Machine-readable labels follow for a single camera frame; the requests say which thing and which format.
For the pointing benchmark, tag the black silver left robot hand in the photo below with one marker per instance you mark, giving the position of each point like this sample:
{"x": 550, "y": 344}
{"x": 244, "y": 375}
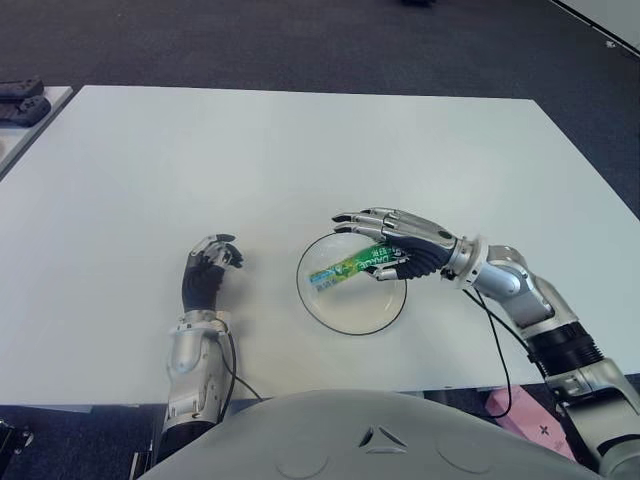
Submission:
{"x": 200, "y": 285}

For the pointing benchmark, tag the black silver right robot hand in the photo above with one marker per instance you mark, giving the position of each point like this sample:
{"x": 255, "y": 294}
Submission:
{"x": 425, "y": 240}

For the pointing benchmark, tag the green white toothpaste tube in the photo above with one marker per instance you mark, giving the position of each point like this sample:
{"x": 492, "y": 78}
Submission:
{"x": 350, "y": 265}

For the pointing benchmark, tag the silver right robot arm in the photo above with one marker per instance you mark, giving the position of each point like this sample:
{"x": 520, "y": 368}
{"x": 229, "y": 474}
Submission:
{"x": 550, "y": 320}

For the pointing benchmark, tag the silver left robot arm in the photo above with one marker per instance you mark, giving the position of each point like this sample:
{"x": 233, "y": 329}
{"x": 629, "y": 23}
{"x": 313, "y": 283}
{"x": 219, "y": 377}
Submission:
{"x": 192, "y": 375}

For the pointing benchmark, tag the white plate with black rim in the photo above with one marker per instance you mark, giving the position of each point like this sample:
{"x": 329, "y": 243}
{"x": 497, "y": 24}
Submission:
{"x": 360, "y": 310}

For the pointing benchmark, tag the grey robot torso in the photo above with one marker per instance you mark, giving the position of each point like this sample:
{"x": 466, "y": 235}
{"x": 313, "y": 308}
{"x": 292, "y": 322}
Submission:
{"x": 370, "y": 440}

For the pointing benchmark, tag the pink cardboard box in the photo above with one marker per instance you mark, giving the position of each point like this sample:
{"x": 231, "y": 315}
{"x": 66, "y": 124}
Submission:
{"x": 530, "y": 422}

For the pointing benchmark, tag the white side table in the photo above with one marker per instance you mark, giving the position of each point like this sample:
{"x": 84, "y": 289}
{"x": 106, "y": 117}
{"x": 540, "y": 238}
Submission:
{"x": 30, "y": 135}

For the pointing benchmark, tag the black device with screws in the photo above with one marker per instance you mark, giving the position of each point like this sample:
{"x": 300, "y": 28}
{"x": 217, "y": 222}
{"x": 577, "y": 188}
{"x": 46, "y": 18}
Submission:
{"x": 12, "y": 437}

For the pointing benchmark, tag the black game controller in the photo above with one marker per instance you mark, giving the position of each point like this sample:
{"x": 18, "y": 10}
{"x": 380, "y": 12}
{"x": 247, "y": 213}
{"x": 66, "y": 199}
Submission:
{"x": 20, "y": 87}
{"x": 25, "y": 111}

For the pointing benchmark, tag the white desk with black edge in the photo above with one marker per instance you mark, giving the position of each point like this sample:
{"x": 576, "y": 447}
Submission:
{"x": 610, "y": 20}

